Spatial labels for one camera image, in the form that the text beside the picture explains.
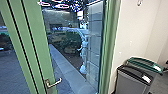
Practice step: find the green framed glass door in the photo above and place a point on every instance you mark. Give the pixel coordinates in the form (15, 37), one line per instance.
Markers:
(35, 40)

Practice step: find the trash bin with dark lid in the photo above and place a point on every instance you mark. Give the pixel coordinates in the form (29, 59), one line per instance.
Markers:
(143, 63)

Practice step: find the grey trash bin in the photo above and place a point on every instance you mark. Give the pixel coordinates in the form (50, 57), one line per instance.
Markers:
(131, 81)

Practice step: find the white wall switch plate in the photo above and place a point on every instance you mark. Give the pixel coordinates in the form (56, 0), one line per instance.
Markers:
(139, 2)

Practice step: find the white garden statue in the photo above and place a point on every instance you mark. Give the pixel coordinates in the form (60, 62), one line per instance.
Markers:
(83, 50)

